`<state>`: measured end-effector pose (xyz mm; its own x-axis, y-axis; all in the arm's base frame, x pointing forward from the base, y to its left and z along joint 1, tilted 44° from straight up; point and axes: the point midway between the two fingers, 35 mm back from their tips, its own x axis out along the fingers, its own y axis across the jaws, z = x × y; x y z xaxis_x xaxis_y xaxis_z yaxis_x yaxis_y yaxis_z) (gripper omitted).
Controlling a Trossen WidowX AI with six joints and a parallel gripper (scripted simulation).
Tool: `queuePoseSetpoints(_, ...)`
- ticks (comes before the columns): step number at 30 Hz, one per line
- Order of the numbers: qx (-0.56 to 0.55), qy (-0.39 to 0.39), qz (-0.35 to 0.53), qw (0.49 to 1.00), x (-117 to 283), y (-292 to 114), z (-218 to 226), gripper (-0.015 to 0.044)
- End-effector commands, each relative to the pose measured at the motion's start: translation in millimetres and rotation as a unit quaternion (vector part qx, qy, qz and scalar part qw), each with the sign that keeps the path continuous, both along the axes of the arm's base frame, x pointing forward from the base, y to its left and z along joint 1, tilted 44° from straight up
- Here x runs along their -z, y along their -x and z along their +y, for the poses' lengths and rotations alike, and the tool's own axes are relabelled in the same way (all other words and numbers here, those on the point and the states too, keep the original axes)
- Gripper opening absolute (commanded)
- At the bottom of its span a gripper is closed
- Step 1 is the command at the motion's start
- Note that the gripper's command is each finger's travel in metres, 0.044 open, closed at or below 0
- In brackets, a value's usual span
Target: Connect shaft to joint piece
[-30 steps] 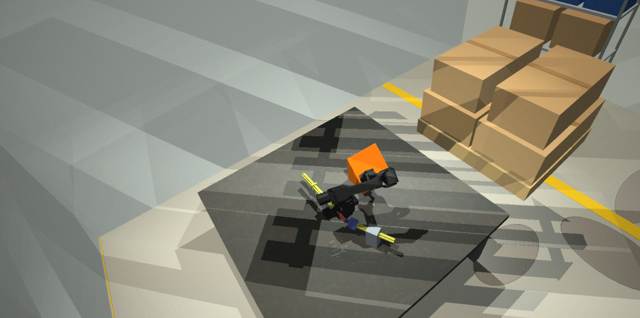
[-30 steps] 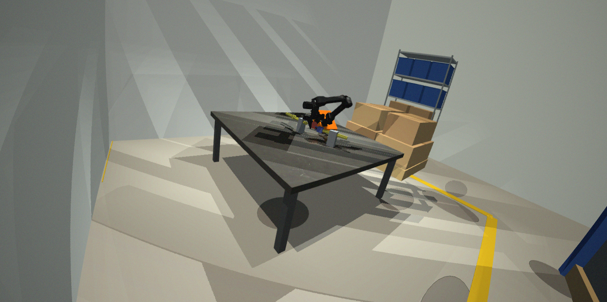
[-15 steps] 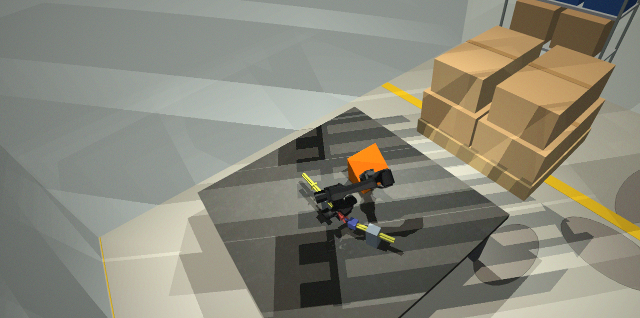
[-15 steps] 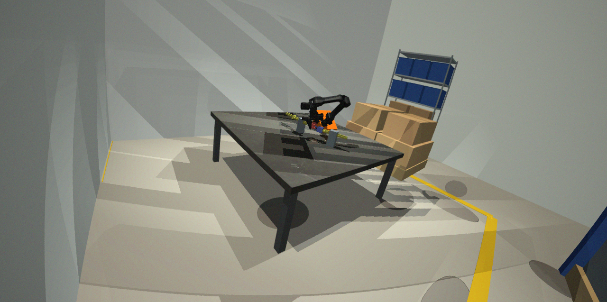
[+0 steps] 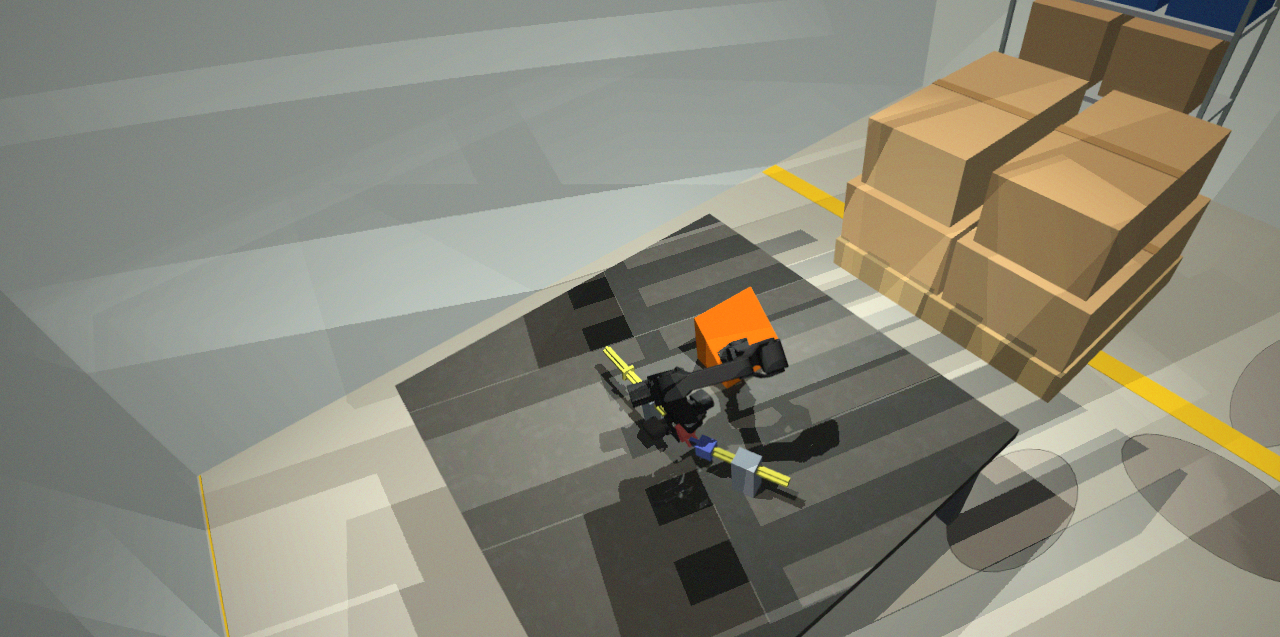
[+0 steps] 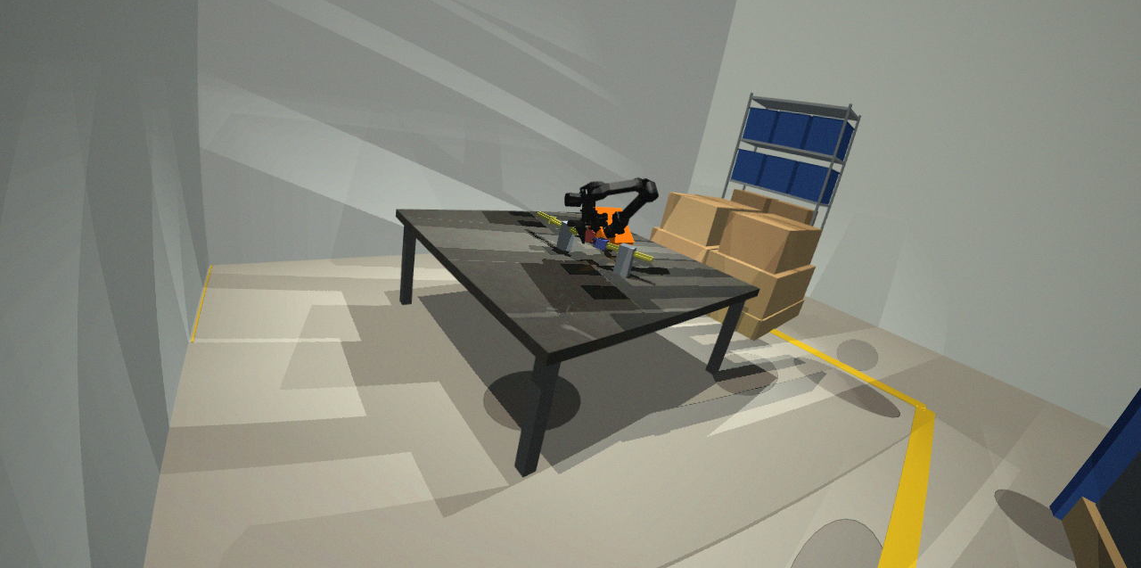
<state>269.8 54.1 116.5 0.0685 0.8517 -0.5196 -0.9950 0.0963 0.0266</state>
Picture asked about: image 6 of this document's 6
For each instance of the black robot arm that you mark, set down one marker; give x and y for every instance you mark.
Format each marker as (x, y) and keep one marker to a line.
(598, 190)

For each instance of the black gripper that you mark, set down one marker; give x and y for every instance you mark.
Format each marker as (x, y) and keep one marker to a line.
(580, 225)

